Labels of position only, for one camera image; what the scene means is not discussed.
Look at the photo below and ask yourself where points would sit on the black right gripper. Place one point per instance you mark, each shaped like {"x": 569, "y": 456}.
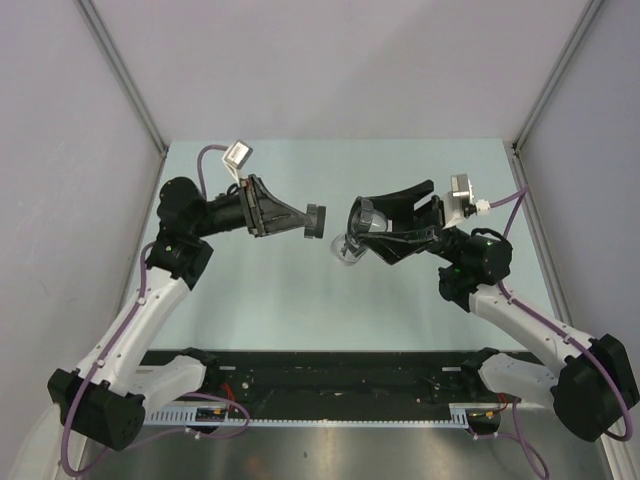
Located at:
{"x": 424, "y": 224}

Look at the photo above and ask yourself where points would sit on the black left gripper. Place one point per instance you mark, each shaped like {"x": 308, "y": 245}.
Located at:
{"x": 263, "y": 213}

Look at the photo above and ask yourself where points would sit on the dark grey threaded ring nut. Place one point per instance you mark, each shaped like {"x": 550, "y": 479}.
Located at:
{"x": 316, "y": 219}

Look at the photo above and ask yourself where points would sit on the clear elbow fitting with grey nut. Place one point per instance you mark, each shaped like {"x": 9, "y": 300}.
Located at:
{"x": 348, "y": 247}

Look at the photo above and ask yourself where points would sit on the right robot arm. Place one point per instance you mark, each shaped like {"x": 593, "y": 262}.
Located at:
{"x": 587, "y": 382}

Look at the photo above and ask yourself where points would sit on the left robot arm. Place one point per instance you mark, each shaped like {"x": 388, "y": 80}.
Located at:
{"x": 104, "y": 398}

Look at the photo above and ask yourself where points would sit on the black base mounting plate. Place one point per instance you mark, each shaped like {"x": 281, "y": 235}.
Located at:
{"x": 250, "y": 380}

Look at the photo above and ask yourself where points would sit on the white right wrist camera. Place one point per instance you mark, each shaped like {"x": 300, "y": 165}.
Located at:
{"x": 460, "y": 203}

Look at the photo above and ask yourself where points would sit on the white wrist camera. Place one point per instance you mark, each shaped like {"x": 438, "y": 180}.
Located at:
{"x": 460, "y": 203}
{"x": 235, "y": 157}

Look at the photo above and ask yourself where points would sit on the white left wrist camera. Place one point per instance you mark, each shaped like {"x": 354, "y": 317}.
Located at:
{"x": 235, "y": 157}

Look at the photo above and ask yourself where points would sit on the white slotted cable duct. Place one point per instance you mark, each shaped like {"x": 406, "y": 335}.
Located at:
{"x": 415, "y": 415}

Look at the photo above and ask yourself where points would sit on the left aluminium frame post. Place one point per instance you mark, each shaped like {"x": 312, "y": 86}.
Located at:
{"x": 106, "y": 44}

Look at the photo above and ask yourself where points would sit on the aluminium frame post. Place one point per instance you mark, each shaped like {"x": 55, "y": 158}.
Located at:
{"x": 567, "y": 55}
{"x": 106, "y": 44}

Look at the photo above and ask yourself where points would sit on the right aluminium frame post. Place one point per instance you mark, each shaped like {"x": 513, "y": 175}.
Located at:
{"x": 567, "y": 55}

